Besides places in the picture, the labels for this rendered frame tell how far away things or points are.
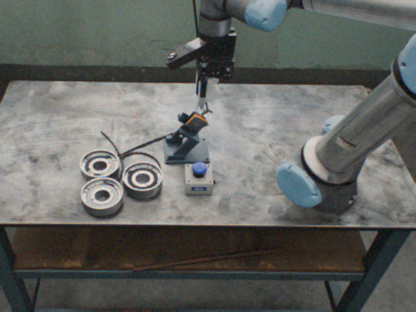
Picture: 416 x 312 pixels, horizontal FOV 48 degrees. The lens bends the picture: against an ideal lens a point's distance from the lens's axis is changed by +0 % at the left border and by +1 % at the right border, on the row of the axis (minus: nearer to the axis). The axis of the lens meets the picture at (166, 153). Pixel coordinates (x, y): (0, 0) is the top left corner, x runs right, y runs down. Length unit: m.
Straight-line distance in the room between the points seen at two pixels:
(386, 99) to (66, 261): 0.96
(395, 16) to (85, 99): 0.95
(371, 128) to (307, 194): 0.22
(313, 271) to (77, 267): 0.69
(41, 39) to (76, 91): 1.37
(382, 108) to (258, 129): 0.62
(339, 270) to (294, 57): 1.76
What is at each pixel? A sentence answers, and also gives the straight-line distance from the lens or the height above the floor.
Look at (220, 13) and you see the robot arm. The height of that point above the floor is 1.25.
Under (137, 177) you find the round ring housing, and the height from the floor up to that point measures 0.82.
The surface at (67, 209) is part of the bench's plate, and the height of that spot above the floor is 0.80.
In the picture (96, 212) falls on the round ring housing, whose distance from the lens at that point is 1.16.
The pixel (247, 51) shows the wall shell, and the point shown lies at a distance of 2.92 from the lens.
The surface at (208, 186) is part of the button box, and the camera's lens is 1.21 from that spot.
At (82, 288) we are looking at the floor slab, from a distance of 2.01.
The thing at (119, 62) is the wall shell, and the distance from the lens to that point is 2.93.
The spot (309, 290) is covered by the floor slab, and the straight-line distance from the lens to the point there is 2.09.
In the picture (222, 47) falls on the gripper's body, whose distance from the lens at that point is 1.14.
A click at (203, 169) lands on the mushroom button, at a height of 0.87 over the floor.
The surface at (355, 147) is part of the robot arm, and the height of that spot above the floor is 1.13.
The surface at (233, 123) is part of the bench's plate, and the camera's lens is 1.46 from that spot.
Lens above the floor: 1.73
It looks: 44 degrees down
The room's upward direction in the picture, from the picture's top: 2 degrees clockwise
